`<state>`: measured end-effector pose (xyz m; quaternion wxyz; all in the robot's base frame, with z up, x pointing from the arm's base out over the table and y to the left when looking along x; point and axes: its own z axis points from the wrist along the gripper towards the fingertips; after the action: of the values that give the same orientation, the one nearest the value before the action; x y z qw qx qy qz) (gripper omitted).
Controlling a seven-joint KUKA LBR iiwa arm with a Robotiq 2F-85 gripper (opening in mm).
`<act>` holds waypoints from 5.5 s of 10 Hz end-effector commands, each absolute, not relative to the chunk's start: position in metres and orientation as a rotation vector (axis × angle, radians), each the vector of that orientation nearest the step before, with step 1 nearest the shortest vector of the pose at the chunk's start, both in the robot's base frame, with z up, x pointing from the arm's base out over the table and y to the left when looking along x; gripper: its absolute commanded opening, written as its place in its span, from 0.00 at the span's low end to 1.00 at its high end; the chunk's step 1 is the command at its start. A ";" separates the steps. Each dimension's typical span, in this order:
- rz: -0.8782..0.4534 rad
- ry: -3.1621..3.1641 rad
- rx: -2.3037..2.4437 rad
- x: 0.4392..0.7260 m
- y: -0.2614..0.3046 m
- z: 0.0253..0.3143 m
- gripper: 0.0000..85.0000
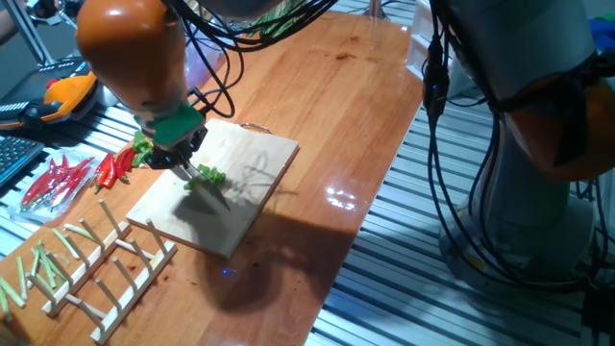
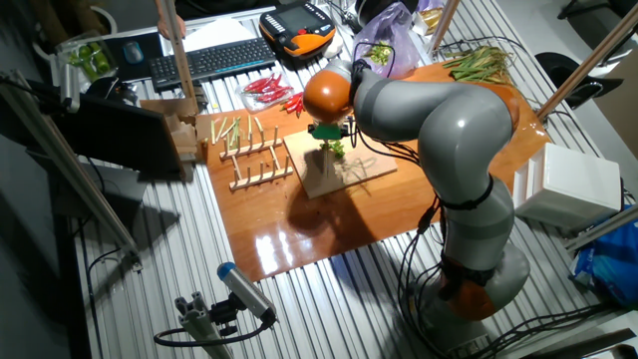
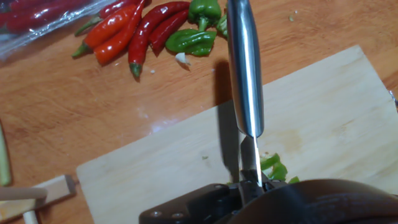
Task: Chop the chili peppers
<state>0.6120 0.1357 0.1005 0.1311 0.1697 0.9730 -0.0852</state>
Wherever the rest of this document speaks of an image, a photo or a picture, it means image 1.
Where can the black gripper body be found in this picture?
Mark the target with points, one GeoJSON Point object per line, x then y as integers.
{"type": "Point", "coordinates": [180, 149]}

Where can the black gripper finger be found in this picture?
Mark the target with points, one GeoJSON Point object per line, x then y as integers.
{"type": "Point", "coordinates": [161, 161]}
{"type": "Point", "coordinates": [199, 138]}

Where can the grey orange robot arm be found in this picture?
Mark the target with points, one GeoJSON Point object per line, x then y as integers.
{"type": "Point", "coordinates": [130, 53]}

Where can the bare person forearm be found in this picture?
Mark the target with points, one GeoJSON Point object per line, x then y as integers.
{"type": "Point", "coordinates": [7, 26]}

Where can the red chili pepper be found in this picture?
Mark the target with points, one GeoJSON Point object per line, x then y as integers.
{"type": "Point", "coordinates": [100, 170]}
{"type": "Point", "coordinates": [109, 178]}
{"type": "Point", "coordinates": [130, 158]}
{"type": "Point", "coordinates": [121, 168]}

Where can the green chili pepper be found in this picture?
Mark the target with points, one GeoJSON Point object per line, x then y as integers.
{"type": "Point", "coordinates": [214, 174]}

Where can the green pepper piece with stem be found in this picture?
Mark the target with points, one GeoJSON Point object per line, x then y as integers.
{"type": "Point", "coordinates": [140, 141]}

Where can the wooden cutting board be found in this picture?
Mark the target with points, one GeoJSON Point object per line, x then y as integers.
{"type": "Point", "coordinates": [250, 158]}

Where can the purple plastic bag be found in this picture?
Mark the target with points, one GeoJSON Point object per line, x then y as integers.
{"type": "Point", "coordinates": [197, 62]}

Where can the pale green scallion piece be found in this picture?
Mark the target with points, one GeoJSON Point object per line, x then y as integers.
{"type": "Point", "coordinates": [12, 291]}
{"type": "Point", "coordinates": [34, 264]}
{"type": "Point", "coordinates": [66, 244]}
{"type": "Point", "coordinates": [4, 303]}
{"type": "Point", "coordinates": [79, 231]}
{"type": "Point", "coordinates": [21, 279]}
{"type": "Point", "coordinates": [56, 269]}

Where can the clear pack of red chilies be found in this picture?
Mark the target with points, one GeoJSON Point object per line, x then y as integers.
{"type": "Point", "coordinates": [48, 187]}

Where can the orange black teach pendant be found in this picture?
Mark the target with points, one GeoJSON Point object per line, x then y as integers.
{"type": "Point", "coordinates": [62, 96]}

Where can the short pale scallion piece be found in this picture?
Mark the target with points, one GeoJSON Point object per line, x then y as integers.
{"type": "Point", "coordinates": [65, 259]}

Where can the black computer keyboard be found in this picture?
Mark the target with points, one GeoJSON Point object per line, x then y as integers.
{"type": "Point", "coordinates": [17, 156]}

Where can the green scallion stalk bundle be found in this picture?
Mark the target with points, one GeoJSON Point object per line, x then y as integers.
{"type": "Point", "coordinates": [283, 17]}

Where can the dark green scallion piece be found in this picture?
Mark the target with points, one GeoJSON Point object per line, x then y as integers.
{"type": "Point", "coordinates": [46, 264]}

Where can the thin pale scallion piece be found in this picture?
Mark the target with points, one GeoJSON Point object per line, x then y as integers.
{"type": "Point", "coordinates": [44, 279]}

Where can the wooden peg dish rack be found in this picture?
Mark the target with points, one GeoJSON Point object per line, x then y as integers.
{"type": "Point", "coordinates": [101, 336]}

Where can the blue plastic bag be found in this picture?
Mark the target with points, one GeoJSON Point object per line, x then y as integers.
{"type": "Point", "coordinates": [603, 31]}

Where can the black power box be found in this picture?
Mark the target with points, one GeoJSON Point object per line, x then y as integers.
{"type": "Point", "coordinates": [598, 307]}

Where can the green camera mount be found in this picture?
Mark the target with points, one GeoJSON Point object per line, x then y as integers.
{"type": "Point", "coordinates": [178, 126]}

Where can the aluminium frame post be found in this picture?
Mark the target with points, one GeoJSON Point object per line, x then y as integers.
{"type": "Point", "coordinates": [376, 7]}
{"type": "Point", "coordinates": [29, 31]}

